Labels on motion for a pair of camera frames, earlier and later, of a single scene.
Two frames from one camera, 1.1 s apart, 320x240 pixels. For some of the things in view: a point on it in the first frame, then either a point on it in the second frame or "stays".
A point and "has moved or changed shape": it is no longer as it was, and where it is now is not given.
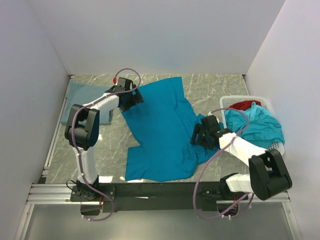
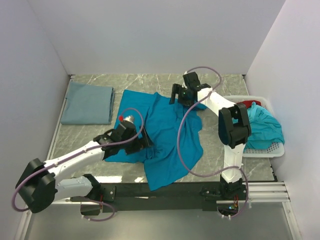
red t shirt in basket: (245, 105) stays
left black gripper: (133, 99) to (139, 141)
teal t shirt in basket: (263, 129) stays
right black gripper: (200, 136) to (176, 92)
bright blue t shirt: (163, 125) has moved or changed shape
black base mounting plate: (119, 197) stays
